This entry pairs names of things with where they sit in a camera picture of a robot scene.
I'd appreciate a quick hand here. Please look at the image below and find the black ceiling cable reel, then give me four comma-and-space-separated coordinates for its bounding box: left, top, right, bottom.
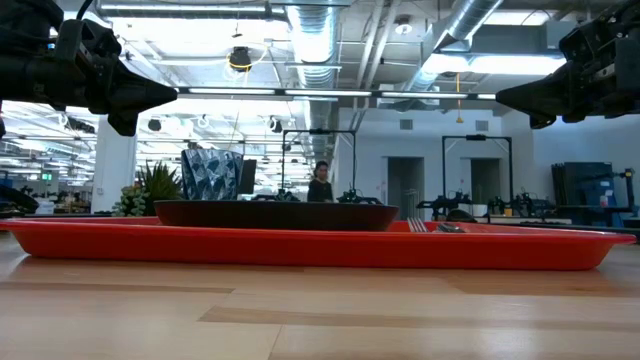
227, 45, 254, 74

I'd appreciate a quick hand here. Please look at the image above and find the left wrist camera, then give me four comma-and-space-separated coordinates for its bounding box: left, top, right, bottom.
53, 18, 123, 66

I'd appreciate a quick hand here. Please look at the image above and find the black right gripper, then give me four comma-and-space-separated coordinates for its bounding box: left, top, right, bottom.
495, 54, 615, 131

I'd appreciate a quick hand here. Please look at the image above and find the person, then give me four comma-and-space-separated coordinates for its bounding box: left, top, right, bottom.
306, 159, 335, 203

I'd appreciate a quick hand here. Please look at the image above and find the black computer monitor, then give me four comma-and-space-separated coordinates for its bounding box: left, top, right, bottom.
238, 158, 258, 196

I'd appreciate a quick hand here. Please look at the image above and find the spiky green potted plant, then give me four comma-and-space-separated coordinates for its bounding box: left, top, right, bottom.
135, 160, 184, 217

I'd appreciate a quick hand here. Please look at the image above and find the silver ceiling duct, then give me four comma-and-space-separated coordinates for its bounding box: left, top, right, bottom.
399, 0, 504, 94
287, 4, 346, 166

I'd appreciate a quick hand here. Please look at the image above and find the black round plate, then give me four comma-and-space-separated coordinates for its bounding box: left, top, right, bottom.
152, 199, 400, 233

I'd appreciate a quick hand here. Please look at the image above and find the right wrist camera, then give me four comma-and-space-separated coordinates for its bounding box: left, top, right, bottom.
558, 18, 617, 62

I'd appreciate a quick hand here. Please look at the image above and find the pale green succulent plant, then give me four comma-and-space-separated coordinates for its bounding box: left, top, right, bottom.
110, 184, 150, 218

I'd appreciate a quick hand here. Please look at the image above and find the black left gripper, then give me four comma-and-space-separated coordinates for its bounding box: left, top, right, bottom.
49, 53, 179, 138

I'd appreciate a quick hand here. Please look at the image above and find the overhead light bar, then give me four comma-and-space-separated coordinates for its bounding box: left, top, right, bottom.
177, 85, 499, 101

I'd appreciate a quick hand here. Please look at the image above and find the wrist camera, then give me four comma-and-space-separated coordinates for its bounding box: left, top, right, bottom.
53, 18, 123, 66
558, 18, 617, 62

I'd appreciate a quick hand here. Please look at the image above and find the black frame stand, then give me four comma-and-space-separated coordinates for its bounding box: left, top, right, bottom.
441, 133, 514, 201
282, 128, 358, 194

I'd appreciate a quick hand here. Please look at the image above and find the blue equipment cabinet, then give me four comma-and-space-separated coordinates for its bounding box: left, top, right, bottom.
551, 161, 617, 226

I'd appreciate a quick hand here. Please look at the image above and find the blue patterned cup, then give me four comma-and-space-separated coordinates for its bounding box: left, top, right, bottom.
180, 148, 245, 202

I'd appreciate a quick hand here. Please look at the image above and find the silver ceiling pipe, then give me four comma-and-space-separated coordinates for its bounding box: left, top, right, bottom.
94, 0, 289, 21

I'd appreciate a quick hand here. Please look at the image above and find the grey door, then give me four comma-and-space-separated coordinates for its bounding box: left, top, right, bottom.
470, 157, 502, 205
387, 156, 425, 221

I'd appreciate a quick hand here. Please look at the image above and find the yellow hanging cord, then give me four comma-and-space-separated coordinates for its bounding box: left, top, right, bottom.
453, 72, 464, 125

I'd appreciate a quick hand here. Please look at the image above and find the red plastic tray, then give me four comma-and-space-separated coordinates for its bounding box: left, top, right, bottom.
0, 215, 637, 272

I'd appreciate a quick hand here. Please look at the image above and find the white building column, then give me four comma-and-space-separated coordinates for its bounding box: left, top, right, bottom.
90, 115, 138, 215

